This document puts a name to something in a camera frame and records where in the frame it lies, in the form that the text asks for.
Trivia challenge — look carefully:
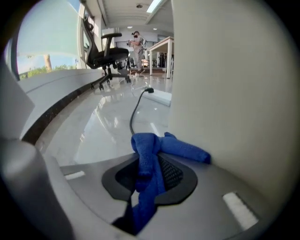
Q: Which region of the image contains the rectangular ceiling light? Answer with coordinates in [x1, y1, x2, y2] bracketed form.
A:
[146, 0, 165, 14]

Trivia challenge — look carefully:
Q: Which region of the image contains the white curved window ledge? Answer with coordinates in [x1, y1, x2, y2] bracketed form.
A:
[17, 67, 111, 141]

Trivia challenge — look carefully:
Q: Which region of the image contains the blue cloth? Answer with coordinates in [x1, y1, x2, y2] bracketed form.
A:
[112, 132, 211, 236]

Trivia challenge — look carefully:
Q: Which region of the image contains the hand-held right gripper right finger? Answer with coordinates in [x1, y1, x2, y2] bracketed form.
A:
[145, 152, 279, 240]

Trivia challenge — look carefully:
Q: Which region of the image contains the white table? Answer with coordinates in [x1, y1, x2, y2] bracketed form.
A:
[146, 36, 174, 78]

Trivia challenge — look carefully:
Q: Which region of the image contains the beige plastic trash bin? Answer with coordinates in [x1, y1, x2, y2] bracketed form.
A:
[168, 0, 296, 211]

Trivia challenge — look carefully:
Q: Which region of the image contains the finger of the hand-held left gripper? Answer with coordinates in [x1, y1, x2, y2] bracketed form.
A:
[0, 61, 36, 139]

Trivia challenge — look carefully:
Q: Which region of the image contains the thin white cable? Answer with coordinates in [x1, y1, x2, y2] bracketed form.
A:
[130, 77, 150, 92]

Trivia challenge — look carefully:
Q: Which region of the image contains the black window frame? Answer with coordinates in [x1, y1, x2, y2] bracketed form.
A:
[10, 35, 22, 82]

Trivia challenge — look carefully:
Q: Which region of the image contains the black power cable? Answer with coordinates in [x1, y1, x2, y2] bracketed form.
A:
[129, 87, 154, 136]

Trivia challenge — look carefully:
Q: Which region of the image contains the white power strip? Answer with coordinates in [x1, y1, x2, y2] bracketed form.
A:
[142, 90, 172, 107]

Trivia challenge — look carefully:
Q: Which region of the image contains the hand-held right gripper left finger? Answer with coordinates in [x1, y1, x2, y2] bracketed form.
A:
[0, 138, 153, 240]

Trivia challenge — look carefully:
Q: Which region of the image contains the black office chair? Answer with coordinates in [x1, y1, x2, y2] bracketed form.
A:
[82, 17, 132, 91]

